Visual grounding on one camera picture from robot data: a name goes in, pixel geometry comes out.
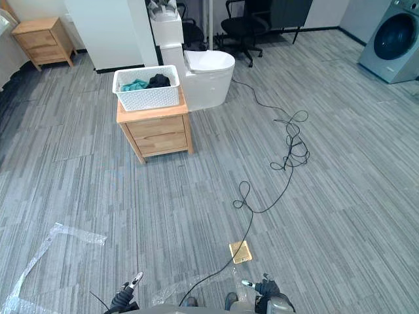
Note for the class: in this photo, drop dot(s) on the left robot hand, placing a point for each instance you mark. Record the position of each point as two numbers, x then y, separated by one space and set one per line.
126 296

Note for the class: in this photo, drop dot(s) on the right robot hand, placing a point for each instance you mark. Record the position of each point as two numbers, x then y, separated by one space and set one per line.
266 288

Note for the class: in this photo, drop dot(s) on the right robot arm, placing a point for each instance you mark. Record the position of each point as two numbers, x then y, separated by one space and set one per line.
278 304

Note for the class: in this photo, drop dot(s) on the white plastic laundry basket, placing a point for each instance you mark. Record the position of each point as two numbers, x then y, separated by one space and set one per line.
147 87

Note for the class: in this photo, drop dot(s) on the grey front-load washing machine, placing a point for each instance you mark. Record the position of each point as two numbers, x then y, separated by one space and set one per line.
391 45

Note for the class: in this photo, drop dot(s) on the brass floor socket plate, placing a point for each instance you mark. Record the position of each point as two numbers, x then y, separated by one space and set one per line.
240 252

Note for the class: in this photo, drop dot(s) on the robot torso and feet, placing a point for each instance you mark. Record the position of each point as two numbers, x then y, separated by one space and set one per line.
209 305

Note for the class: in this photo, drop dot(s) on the clear plastic film sheet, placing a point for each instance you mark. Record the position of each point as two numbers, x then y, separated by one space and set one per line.
203 288

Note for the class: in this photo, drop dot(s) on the wooden two-drawer nightstand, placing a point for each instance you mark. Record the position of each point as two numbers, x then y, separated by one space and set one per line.
44 41
157 131

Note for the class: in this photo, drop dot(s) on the teal cloth garment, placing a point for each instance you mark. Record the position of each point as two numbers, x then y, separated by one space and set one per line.
133 85

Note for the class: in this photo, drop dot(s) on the black cloth garment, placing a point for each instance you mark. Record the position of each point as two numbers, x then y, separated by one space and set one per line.
159 80

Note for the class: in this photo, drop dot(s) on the white ceramic toilet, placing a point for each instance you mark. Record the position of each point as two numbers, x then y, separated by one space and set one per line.
199 68

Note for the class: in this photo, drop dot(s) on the black office chair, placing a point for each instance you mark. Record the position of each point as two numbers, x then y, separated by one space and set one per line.
245 26
193 31

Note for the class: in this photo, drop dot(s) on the white partition column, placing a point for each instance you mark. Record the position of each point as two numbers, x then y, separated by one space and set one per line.
111 32

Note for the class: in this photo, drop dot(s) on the white bed with sheet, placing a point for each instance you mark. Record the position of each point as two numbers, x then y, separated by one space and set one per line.
10 49

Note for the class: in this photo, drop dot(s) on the dark desk panel with leg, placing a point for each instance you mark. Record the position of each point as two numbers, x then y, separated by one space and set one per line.
291 14

